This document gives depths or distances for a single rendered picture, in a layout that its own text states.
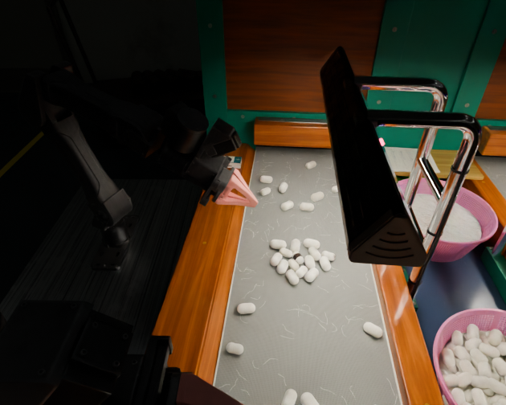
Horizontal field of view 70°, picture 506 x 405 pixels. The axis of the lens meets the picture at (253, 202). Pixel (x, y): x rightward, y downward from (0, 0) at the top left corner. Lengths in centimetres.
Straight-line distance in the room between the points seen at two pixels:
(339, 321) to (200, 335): 26
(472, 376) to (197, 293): 49
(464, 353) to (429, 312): 15
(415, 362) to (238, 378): 29
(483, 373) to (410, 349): 12
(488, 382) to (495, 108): 81
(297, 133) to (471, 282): 60
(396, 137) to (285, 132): 35
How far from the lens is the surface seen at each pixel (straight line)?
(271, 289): 77
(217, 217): 90
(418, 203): 109
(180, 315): 71
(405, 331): 73
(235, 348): 67
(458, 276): 100
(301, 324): 72
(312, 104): 117
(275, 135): 113
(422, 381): 69
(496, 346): 83
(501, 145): 129
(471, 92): 125
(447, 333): 79
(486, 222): 108
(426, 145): 78
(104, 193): 90
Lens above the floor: 133
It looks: 37 degrees down
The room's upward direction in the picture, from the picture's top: straight up
